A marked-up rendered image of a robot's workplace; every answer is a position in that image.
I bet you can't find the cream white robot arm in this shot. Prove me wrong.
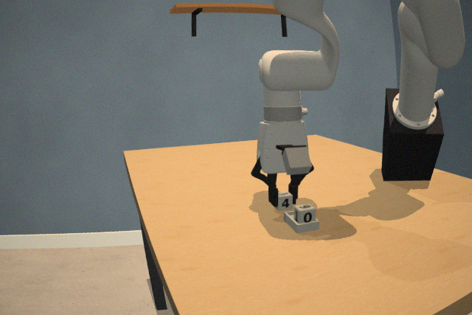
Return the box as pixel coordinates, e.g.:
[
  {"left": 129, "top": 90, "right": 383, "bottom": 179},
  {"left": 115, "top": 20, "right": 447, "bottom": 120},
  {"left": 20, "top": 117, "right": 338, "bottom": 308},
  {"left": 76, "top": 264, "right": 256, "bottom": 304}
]
[{"left": 258, "top": 0, "right": 465, "bottom": 175}]

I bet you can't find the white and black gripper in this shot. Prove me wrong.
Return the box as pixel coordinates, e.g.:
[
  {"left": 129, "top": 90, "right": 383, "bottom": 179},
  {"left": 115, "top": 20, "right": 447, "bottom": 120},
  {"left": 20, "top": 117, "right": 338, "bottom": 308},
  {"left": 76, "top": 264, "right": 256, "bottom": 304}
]
[{"left": 251, "top": 120, "right": 314, "bottom": 207}]

